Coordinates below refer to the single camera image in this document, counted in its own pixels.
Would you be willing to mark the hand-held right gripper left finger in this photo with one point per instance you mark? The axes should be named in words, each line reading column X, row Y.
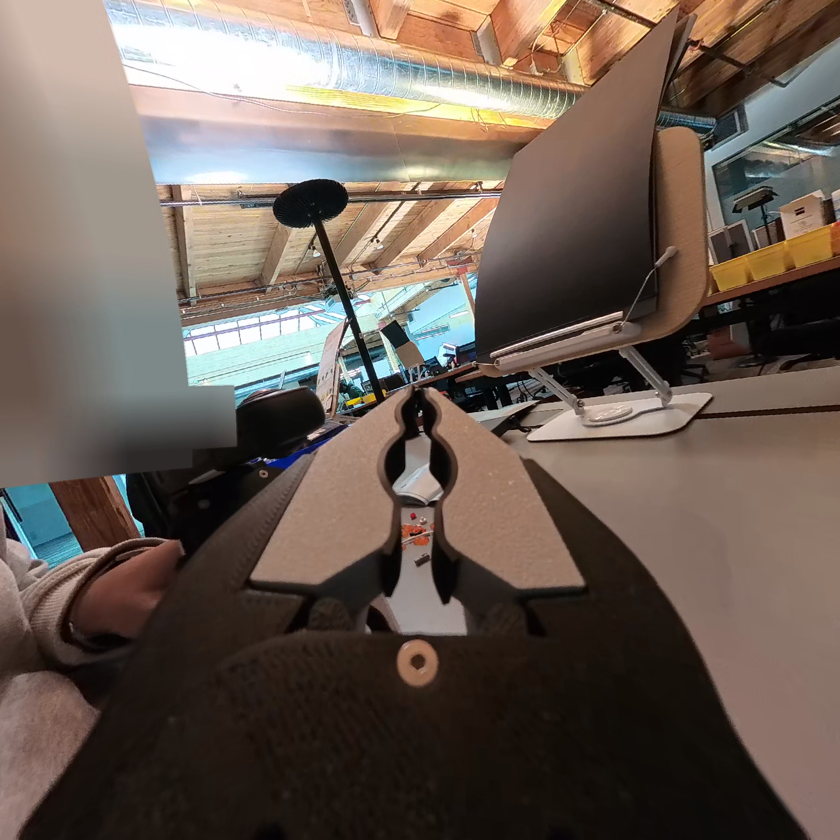
column 328, row 518

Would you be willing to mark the wooden post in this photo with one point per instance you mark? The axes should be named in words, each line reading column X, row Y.
column 92, row 515

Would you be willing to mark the white cardboard box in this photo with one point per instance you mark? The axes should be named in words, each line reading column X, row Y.
column 806, row 215

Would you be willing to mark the yellow storage bin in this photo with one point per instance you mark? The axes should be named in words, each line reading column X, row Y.
column 771, row 262
column 732, row 274
column 814, row 248

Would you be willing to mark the beige printed board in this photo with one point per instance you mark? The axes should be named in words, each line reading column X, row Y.
column 331, row 367

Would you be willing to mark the black pole lamp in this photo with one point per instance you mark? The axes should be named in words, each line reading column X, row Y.
column 328, row 275

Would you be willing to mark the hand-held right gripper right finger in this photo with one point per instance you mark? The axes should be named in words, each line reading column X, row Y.
column 512, row 518

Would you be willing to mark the lego instruction booklet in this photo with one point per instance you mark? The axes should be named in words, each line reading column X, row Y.
column 420, row 489

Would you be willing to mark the person's left hand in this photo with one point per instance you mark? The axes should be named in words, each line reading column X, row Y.
column 124, row 590

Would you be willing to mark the black portable monitor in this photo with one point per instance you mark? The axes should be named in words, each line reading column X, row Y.
column 571, row 229

